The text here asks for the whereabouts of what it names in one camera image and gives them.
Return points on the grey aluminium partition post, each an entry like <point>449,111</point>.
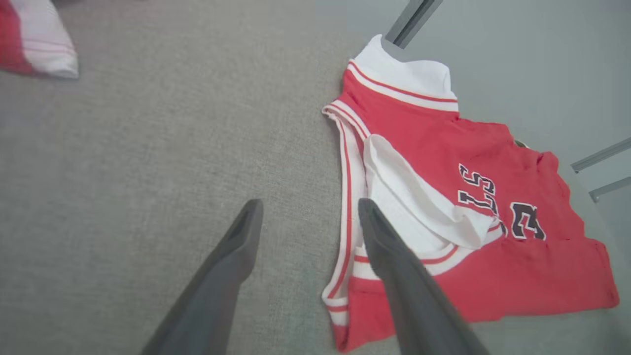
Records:
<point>409,22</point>
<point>613,187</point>
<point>604,155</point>

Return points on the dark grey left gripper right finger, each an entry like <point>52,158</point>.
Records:
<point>414,305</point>

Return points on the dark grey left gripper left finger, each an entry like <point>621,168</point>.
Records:
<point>212,296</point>

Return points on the red shorts with white trim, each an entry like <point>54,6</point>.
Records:
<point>34,44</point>

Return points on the red basketball jersey number 23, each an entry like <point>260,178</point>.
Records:
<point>443,143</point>

